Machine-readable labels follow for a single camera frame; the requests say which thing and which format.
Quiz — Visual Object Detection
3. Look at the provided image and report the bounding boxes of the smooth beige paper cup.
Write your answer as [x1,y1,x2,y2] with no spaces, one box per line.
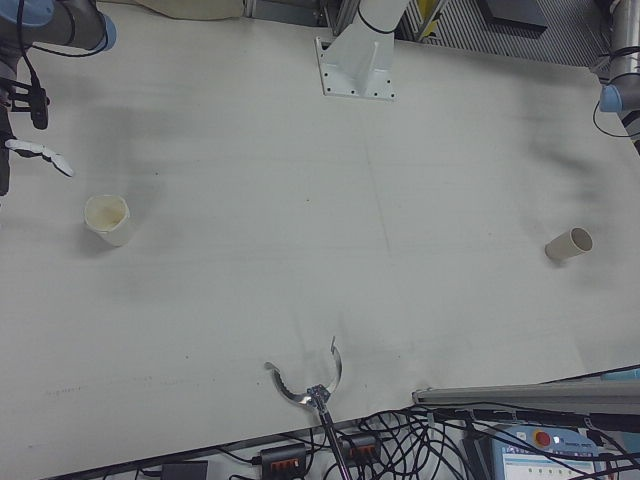
[544,227,594,262]

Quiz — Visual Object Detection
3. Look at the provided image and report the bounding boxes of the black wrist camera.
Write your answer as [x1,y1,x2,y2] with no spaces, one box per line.
[8,79,51,130]

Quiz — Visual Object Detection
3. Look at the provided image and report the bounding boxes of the black flat box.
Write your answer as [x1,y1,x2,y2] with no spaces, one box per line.
[480,0,547,37]

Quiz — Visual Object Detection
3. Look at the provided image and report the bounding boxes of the aluminium profile post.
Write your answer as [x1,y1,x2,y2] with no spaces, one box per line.
[411,367,640,407]

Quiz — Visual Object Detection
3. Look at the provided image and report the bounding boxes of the small black power adapter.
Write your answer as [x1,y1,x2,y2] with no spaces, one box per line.
[160,460,209,480]

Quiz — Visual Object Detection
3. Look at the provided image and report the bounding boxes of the metal reach grabber tool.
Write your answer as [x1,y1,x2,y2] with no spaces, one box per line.
[263,335,351,480]

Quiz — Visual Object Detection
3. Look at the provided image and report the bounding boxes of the white metal mounting pedestal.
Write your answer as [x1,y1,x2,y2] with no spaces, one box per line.
[313,0,397,101]

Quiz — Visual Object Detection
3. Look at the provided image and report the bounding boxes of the ribbed rim white paper cup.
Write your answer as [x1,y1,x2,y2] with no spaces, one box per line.
[83,194,134,248]

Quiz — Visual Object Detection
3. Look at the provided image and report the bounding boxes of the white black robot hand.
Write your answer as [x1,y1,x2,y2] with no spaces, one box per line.
[0,119,76,197]

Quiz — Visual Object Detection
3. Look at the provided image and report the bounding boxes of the teach pendant with red button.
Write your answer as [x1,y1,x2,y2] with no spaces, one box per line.
[492,423,609,480]

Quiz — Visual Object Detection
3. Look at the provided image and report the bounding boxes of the black orange adapter box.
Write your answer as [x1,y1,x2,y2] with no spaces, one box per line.
[338,433,380,462]
[258,441,309,477]

